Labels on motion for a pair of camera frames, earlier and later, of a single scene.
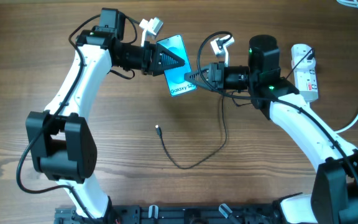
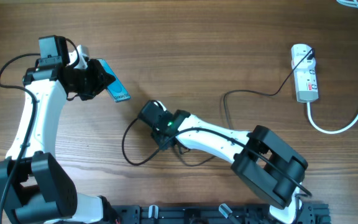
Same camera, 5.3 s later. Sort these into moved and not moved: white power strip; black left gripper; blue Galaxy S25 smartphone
Moved: blue Galaxy S25 smartphone; black left gripper
Not moved: white power strip
